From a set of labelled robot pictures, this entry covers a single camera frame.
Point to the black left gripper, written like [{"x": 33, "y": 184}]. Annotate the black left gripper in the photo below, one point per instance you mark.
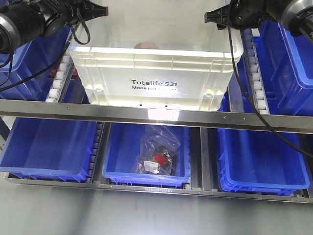
[{"x": 87, "y": 9}]

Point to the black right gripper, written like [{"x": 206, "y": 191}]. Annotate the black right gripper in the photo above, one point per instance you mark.
[{"x": 238, "y": 14}]

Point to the pink plush ball yellow trim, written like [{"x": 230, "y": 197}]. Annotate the pink plush ball yellow trim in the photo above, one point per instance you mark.
[{"x": 146, "y": 45}]

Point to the white plastic tote box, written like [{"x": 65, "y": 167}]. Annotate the white plastic tote box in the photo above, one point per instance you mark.
[{"x": 190, "y": 71}]

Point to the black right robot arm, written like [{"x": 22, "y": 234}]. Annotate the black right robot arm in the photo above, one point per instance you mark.
[{"x": 295, "y": 16}]

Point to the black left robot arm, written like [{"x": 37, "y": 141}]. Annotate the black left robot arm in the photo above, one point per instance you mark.
[{"x": 22, "y": 21}]

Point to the white roller track right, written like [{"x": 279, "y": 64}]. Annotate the white roller track right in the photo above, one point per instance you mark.
[{"x": 253, "y": 73}]

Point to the white roller track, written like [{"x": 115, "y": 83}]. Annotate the white roller track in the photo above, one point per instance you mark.
[
  {"x": 59, "y": 79},
  {"x": 253, "y": 73}
]

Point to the white roller track left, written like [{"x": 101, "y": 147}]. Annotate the white roller track left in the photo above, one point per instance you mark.
[{"x": 59, "y": 79}]

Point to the blue plastic bin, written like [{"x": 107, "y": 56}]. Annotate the blue plastic bin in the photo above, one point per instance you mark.
[
  {"x": 258, "y": 161},
  {"x": 286, "y": 64}
]

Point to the blue bin upper left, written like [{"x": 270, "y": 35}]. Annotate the blue bin upper left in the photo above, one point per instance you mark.
[{"x": 30, "y": 59}]

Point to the blue bin lower middle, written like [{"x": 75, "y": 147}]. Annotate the blue bin lower middle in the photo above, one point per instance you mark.
[{"x": 123, "y": 148}]

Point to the blue bin lower left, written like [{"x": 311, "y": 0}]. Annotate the blue bin lower left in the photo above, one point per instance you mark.
[{"x": 49, "y": 149}]

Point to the clear bag of parts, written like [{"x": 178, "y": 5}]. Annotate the clear bag of parts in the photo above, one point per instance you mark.
[{"x": 159, "y": 147}]

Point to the grey metal shelf frame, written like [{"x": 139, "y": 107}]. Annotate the grey metal shelf frame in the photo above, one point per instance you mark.
[{"x": 203, "y": 179}]

